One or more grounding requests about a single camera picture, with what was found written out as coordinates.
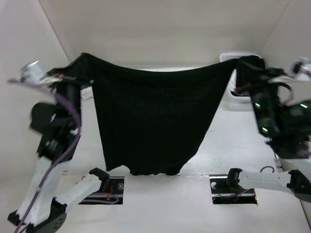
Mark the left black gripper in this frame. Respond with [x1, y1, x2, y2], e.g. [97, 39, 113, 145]
[49, 53, 96, 126]

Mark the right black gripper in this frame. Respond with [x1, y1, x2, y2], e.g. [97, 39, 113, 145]
[232, 58, 287, 133]

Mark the black tank top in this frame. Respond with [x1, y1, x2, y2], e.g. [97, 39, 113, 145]
[48, 52, 243, 177]

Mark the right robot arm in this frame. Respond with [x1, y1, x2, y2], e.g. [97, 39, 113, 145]
[225, 59, 311, 202]

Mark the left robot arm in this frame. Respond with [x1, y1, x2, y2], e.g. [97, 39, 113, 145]
[8, 71, 110, 233]

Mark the folded white tank top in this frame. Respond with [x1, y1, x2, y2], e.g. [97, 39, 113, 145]
[81, 87, 93, 101]

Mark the white plastic laundry basket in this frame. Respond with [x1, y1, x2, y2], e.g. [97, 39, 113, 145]
[219, 51, 264, 104]

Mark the black garment in basket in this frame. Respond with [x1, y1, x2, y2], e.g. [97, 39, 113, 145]
[239, 55, 266, 70]

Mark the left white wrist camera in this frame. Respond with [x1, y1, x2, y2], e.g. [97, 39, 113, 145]
[20, 61, 46, 84]

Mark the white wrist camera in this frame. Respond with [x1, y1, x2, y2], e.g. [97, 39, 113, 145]
[20, 61, 46, 84]
[290, 57, 311, 82]

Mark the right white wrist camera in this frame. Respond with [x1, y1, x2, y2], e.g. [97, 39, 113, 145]
[290, 57, 311, 82]

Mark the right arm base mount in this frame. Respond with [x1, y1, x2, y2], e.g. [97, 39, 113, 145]
[209, 175, 258, 204]

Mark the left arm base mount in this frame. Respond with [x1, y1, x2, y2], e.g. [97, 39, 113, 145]
[80, 176, 124, 205]

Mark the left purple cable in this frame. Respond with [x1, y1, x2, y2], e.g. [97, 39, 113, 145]
[7, 77, 120, 233]

